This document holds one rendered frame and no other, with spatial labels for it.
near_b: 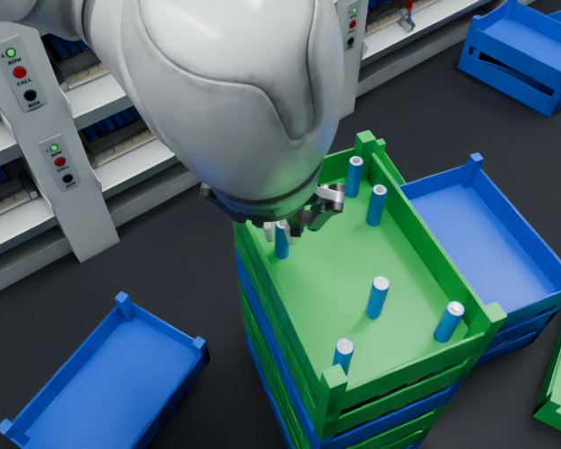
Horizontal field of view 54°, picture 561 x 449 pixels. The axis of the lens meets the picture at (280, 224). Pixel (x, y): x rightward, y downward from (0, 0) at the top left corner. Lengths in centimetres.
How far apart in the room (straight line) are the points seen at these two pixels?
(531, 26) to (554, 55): 14
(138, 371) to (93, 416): 11
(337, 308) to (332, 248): 9
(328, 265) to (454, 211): 46
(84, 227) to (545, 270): 88
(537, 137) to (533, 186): 18
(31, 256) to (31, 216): 13
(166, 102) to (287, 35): 6
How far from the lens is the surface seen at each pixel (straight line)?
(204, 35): 22
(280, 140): 25
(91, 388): 109
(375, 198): 69
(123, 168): 115
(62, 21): 34
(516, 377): 114
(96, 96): 103
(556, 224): 138
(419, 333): 66
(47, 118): 99
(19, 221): 113
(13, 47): 91
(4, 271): 124
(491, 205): 112
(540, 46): 174
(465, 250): 104
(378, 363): 63
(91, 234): 120
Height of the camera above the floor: 97
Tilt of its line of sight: 52 degrees down
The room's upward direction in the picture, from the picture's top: straight up
